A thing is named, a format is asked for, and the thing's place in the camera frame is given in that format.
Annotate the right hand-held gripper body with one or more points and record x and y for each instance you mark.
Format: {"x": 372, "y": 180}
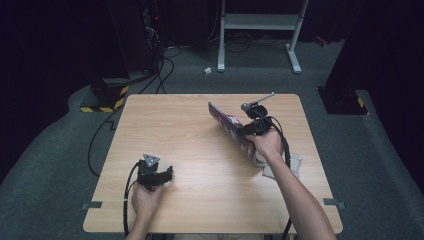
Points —
{"x": 260, "y": 125}

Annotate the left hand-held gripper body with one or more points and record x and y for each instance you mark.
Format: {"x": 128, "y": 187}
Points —
{"x": 148, "y": 173}

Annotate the science fiction magazine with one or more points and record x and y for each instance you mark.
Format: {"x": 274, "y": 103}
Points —
{"x": 230, "y": 126}

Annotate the white textured cleaning cloth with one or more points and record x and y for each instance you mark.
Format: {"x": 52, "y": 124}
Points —
{"x": 295, "y": 165}

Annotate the person's right hand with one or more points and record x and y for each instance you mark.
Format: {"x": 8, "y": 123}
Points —
{"x": 268, "y": 145}

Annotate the person's left hand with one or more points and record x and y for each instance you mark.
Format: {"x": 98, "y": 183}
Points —
{"x": 145, "y": 203}

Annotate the grey tape mark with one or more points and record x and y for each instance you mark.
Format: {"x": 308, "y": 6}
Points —
{"x": 92, "y": 205}
{"x": 333, "y": 202}

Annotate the small white floor object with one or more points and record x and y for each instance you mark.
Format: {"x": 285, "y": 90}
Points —
{"x": 207, "y": 70}

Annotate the black yellow striped stand base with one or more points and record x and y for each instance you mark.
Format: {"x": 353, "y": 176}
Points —
{"x": 108, "y": 100}

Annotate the white metal stand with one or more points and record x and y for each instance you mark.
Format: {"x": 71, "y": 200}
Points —
{"x": 260, "y": 21}

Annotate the small red floor object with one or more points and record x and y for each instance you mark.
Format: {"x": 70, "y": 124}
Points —
{"x": 321, "y": 41}

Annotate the dark equipment rack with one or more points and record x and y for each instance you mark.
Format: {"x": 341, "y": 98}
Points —
{"x": 151, "y": 33}

